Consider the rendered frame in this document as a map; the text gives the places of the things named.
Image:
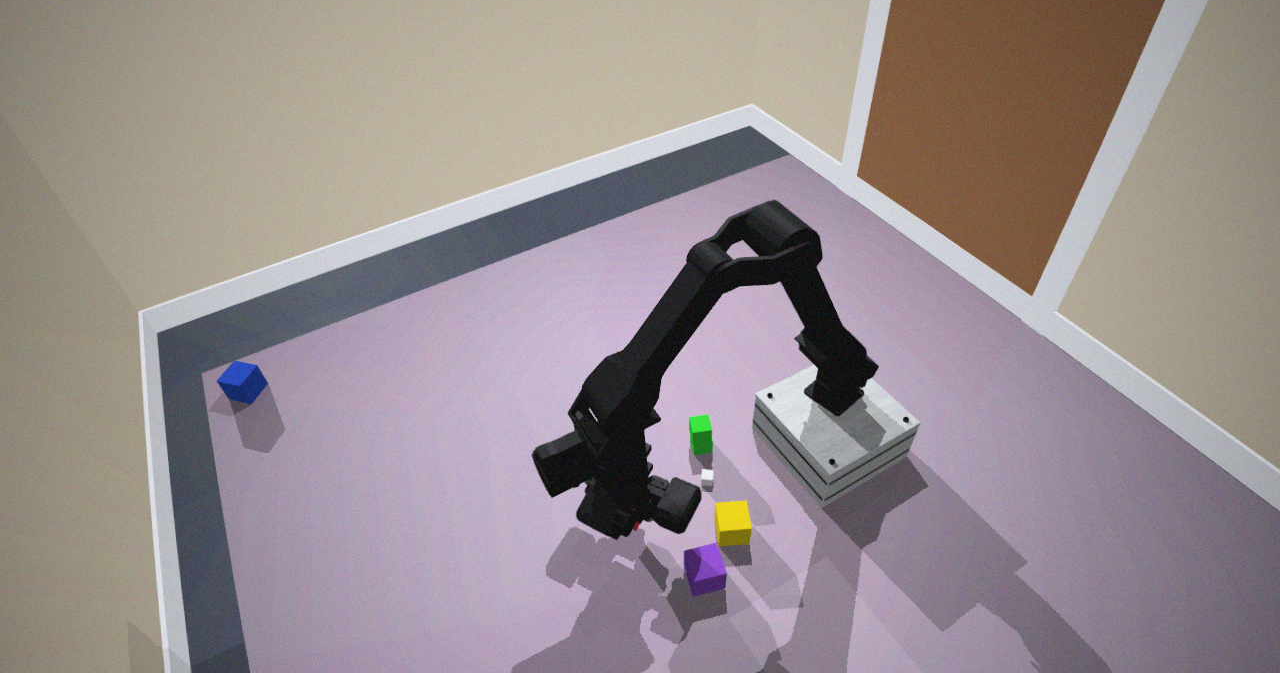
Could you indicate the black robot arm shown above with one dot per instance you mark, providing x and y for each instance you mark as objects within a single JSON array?
[{"x": 624, "y": 388}]

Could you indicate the green block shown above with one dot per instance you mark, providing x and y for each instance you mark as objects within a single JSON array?
[
  {"x": 703, "y": 448},
  {"x": 700, "y": 429}
]

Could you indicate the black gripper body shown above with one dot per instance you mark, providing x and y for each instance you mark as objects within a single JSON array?
[{"x": 674, "y": 505}]

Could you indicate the blue cube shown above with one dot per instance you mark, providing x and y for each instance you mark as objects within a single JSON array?
[{"x": 242, "y": 382}]

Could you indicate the purple cube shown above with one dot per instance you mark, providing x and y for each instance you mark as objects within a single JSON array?
[{"x": 705, "y": 569}]

